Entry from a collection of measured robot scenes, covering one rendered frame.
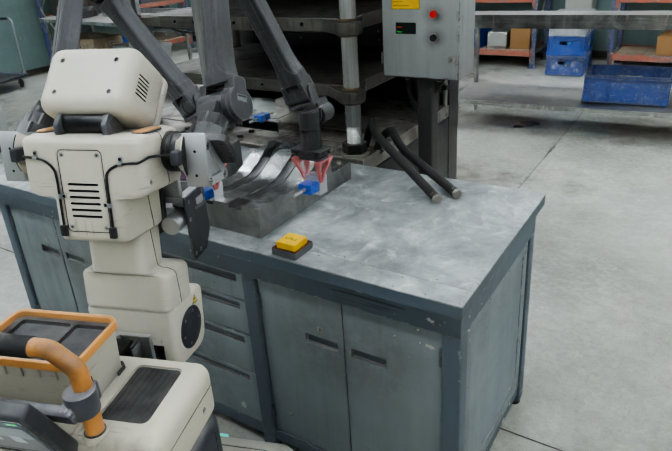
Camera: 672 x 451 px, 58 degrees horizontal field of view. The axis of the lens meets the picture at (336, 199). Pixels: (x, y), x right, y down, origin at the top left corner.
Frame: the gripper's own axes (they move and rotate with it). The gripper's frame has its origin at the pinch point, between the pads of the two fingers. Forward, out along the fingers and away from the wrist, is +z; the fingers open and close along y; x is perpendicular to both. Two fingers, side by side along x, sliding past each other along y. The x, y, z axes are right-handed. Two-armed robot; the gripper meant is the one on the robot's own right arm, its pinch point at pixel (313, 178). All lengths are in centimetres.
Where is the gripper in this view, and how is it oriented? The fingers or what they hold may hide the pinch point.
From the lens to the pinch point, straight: 170.9
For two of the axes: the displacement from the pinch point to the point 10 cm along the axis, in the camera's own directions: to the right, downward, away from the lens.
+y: -8.4, -1.6, 5.1
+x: -5.3, 3.5, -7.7
